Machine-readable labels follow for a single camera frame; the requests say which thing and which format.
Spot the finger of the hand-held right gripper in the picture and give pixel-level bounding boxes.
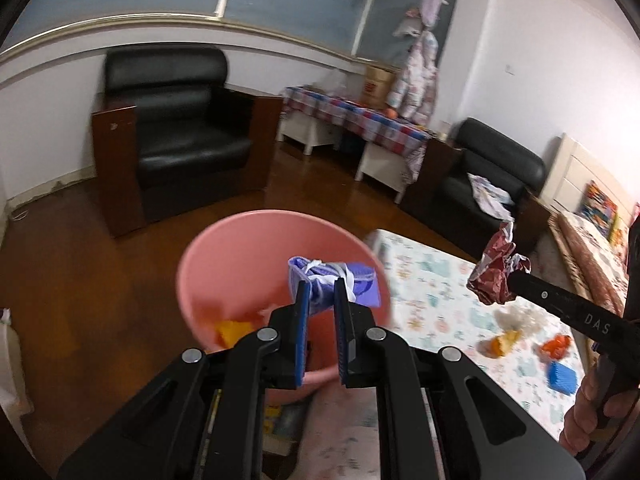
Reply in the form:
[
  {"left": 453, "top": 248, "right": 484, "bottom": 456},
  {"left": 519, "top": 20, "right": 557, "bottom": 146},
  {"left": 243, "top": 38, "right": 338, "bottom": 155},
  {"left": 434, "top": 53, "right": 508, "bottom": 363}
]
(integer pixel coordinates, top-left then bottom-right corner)
[{"left": 507, "top": 272, "right": 581, "bottom": 323}]

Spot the purple wrapper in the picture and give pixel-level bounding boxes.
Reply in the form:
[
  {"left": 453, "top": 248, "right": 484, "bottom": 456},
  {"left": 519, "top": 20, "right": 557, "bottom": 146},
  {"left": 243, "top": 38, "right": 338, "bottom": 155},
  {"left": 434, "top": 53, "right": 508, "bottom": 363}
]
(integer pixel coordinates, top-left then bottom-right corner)
[{"left": 286, "top": 256, "right": 381, "bottom": 318}]

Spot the cream bed headboard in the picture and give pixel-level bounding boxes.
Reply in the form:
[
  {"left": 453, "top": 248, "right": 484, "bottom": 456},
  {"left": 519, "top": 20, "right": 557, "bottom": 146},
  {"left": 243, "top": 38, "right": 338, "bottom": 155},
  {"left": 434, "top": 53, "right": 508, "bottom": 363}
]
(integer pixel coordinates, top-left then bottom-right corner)
[{"left": 540, "top": 134, "right": 623, "bottom": 216}]

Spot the black leather armchair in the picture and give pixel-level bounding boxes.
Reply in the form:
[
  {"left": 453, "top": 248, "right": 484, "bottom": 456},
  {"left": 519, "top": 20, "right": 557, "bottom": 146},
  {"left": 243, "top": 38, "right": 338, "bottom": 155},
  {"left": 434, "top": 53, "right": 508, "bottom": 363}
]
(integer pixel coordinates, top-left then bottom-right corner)
[
  {"left": 400, "top": 117, "right": 551, "bottom": 261},
  {"left": 91, "top": 45, "right": 283, "bottom": 238}
]

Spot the blue foam fruit net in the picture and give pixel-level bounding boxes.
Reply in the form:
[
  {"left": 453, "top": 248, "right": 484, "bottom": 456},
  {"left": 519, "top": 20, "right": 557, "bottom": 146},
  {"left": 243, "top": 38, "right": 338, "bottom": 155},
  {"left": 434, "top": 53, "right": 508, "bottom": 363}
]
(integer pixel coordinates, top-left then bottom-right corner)
[{"left": 547, "top": 362, "right": 581, "bottom": 395}]

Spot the yellow sponge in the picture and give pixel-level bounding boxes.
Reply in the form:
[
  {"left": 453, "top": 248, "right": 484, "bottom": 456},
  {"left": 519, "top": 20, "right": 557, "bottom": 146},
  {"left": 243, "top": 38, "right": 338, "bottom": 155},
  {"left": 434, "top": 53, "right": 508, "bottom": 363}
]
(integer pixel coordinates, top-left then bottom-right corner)
[{"left": 215, "top": 320, "right": 256, "bottom": 348}]

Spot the maroon foil wrapper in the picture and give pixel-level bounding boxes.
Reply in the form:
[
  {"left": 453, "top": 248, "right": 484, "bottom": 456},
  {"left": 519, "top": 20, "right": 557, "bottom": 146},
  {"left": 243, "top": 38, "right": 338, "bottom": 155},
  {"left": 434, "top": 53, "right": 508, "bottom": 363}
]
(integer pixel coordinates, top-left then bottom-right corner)
[{"left": 466, "top": 220, "right": 532, "bottom": 306}]

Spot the plaid tablecloth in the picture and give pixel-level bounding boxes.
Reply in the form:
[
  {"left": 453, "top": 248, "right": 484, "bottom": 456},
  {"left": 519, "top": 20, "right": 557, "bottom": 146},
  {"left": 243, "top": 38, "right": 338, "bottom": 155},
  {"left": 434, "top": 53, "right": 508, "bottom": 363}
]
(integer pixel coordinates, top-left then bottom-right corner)
[{"left": 282, "top": 86, "right": 431, "bottom": 181}]

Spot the white desk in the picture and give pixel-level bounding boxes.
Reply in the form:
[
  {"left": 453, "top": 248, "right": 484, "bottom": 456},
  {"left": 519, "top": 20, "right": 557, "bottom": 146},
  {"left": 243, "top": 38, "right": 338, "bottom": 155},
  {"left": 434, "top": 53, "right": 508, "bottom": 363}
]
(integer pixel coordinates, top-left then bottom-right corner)
[{"left": 276, "top": 110, "right": 408, "bottom": 205}]

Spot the purple plush hat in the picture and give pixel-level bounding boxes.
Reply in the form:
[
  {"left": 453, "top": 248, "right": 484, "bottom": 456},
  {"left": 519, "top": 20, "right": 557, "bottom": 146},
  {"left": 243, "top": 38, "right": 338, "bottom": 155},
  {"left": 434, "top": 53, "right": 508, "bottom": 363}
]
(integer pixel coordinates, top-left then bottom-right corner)
[{"left": 420, "top": 0, "right": 448, "bottom": 28}]

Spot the clear plastic bag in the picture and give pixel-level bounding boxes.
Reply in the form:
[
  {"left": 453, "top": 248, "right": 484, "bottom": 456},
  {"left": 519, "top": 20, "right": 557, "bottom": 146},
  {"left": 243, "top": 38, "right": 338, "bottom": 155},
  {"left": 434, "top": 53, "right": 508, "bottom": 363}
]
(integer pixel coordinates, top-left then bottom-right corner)
[{"left": 322, "top": 69, "right": 351, "bottom": 98}]

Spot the white floral puffer jacket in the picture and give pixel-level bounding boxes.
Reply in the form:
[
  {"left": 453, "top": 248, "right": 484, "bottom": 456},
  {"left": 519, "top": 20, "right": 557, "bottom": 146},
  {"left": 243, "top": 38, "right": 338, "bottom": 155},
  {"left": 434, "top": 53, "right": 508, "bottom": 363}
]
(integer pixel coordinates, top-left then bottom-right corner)
[{"left": 389, "top": 30, "right": 440, "bottom": 128}]

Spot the brown dotted quilt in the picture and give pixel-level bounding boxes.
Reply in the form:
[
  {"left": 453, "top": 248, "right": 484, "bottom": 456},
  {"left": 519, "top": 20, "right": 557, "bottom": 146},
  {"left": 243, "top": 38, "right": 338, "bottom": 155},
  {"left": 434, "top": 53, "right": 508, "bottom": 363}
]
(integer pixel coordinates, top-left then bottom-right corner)
[{"left": 557, "top": 210, "right": 631, "bottom": 311}]

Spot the pink plastic bucket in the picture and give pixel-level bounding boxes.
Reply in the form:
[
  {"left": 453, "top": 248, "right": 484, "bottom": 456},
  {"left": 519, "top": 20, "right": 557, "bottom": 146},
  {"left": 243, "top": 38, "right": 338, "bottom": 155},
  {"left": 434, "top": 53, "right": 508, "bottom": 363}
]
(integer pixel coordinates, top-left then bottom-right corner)
[{"left": 176, "top": 209, "right": 393, "bottom": 403}]

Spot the brown paper bag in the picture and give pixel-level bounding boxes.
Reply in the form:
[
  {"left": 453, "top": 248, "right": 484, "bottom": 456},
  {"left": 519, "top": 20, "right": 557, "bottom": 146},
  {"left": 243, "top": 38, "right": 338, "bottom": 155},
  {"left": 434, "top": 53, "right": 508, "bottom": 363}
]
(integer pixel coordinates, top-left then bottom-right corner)
[{"left": 362, "top": 64, "right": 401, "bottom": 108}]

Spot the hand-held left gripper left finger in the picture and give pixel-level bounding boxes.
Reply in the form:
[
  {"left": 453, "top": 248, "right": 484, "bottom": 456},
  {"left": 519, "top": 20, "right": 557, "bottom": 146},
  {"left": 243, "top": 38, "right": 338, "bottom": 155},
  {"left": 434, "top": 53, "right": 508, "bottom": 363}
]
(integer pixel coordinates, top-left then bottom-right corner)
[{"left": 57, "top": 280, "right": 311, "bottom": 480}]

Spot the person's right hand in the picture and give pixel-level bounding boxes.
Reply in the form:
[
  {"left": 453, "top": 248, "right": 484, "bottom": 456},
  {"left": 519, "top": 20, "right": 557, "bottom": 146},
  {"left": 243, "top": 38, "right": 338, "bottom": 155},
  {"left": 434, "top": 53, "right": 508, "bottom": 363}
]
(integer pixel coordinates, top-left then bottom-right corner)
[{"left": 559, "top": 370, "right": 640, "bottom": 461}]

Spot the yellow toy box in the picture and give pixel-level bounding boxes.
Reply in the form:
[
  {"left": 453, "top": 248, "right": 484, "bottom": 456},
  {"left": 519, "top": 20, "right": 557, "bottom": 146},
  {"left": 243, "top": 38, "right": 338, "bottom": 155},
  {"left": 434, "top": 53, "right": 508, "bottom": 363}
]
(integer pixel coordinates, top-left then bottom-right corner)
[{"left": 264, "top": 402, "right": 307, "bottom": 461}]

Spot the clear plastic wrap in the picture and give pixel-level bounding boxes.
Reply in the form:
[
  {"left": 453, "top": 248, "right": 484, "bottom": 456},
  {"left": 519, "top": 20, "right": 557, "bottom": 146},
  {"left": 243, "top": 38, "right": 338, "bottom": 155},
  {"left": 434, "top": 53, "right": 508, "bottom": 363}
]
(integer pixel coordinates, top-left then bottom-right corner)
[{"left": 492, "top": 305, "right": 546, "bottom": 333}]

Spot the white patterned cloth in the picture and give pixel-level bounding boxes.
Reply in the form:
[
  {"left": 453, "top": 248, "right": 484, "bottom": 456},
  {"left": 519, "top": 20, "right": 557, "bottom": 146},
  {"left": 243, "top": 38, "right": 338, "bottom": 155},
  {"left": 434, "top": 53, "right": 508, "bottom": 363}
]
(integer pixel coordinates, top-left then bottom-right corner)
[{"left": 467, "top": 173, "right": 516, "bottom": 221}]

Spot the yellow pillow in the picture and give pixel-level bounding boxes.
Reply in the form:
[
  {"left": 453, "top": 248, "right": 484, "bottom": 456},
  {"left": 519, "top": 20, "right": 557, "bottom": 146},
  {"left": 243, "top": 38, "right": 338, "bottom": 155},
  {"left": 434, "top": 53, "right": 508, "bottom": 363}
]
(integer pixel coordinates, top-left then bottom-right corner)
[{"left": 610, "top": 215, "right": 631, "bottom": 246}]

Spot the colourful patterned pillow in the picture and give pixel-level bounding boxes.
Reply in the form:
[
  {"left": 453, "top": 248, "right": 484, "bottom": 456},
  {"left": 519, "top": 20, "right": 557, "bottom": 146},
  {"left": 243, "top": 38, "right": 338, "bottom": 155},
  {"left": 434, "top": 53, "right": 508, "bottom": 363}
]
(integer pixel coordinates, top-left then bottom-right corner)
[{"left": 580, "top": 180, "right": 618, "bottom": 233}]

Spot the red plastic bag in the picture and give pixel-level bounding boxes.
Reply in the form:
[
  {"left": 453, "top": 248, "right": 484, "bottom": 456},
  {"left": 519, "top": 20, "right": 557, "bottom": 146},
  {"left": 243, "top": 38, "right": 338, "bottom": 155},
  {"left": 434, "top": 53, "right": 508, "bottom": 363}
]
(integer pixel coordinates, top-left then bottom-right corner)
[{"left": 540, "top": 335, "right": 573, "bottom": 361}]

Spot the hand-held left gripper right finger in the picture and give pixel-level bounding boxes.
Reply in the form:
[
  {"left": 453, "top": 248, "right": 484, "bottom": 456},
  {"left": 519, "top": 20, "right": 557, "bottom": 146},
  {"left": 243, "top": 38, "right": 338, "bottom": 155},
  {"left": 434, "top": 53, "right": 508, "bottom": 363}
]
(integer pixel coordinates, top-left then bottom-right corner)
[{"left": 332, "top": 277, "right": 586, "bottom": 480}]

